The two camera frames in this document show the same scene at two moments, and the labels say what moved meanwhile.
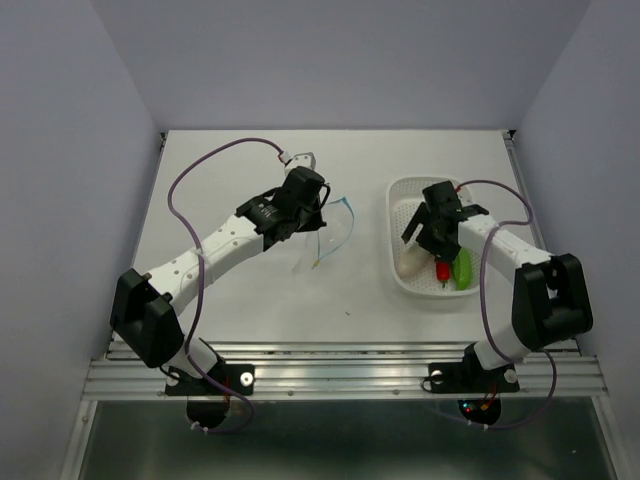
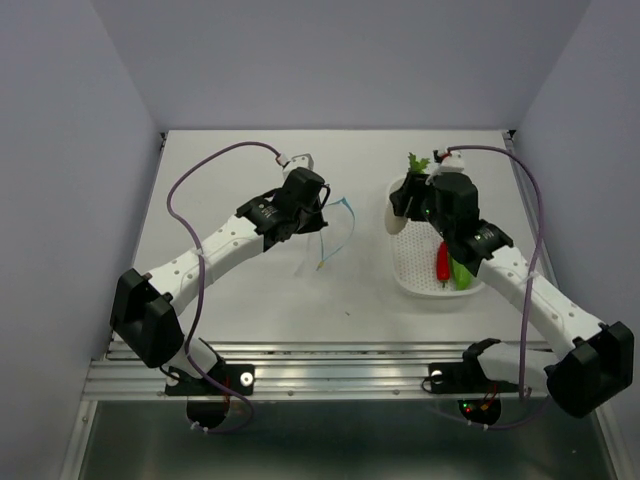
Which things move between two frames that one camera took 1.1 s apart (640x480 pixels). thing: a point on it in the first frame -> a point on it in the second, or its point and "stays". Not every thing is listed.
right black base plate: x=470 y=376 stays
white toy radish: x=413 y=261 -> x=417 y=166
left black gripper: x=316 y=223 stays
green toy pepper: x=462 y=268 stays
